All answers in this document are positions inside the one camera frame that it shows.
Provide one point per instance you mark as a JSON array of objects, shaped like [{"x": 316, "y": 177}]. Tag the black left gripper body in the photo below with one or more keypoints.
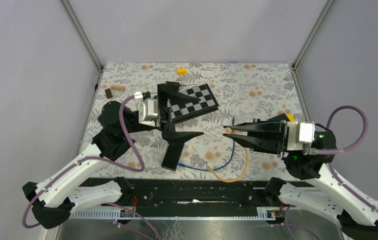
[{"x": 164, "y": 120}]

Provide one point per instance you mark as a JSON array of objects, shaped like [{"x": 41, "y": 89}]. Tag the black white checkerboard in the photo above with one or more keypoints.
[{"x": 183, "y": 111}]

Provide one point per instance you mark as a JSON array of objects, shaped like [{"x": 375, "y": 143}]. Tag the floral patterned table mat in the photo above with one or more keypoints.
[{"x": 244, "y": 91}]

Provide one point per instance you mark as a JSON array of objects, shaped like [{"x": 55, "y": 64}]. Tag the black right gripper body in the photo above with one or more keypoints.
[{"x": 291, "y": 144}]

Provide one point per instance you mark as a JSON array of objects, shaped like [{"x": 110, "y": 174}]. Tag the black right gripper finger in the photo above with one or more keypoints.
[
  {"x": 261, "y": 145},
  {"x": 268, "y": 127}
]

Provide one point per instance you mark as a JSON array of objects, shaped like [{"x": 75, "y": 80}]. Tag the light tan wooden block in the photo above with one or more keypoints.
[{"x": 118, "y": 88}]

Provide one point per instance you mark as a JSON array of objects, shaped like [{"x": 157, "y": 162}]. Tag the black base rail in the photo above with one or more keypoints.
[{"x": 197, "y": 198}]

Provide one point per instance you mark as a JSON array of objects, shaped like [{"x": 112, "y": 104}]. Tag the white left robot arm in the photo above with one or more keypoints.
[{"x": 55, "y": 199}]

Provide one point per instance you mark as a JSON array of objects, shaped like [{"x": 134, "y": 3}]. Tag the black power adapter with cable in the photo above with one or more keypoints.
[{"x": 189, "y": 124}]

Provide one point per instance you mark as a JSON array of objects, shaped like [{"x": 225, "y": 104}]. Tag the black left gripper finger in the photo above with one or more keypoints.
[
  {"x": 179, "y": 137},
  {"x": 169, "y": 91}
]

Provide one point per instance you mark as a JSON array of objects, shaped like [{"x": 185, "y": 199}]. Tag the yellow block at right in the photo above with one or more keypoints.
[{"x": 290, "y": 118}]

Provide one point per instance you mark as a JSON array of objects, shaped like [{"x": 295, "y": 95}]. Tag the large black network switch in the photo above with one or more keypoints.
[{"x": 280, "y": 117}]

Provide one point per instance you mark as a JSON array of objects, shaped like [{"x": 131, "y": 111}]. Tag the yellow block near wall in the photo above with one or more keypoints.
[{"x": 181, "y": 71}]

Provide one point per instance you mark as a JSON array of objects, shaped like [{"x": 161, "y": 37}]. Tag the small black network switch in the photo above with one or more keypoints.
[{"x": 172, "y": 156}]

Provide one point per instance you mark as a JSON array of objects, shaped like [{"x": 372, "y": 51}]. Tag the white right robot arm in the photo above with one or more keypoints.
[{"x": 306, "y": 155}]

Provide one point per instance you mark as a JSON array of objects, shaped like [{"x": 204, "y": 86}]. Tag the dark brown wooden block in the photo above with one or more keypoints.
[{"x": 108, "y": 93}]

